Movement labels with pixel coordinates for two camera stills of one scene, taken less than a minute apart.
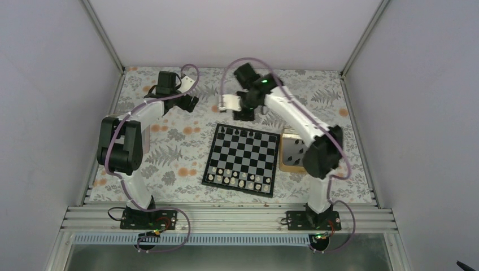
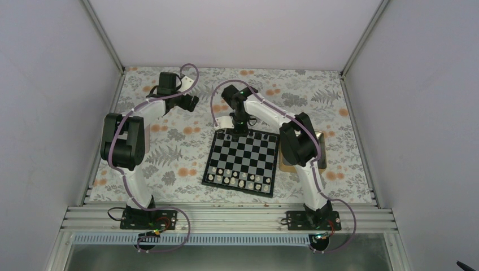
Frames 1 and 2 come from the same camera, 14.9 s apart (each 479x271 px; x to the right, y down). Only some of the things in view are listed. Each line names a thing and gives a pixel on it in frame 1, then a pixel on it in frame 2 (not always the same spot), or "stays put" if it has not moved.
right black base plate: [310, 221] stays put
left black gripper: [184, 105] stays put
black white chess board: [243, 160] stays put
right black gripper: [249, 116] to [244, 131]
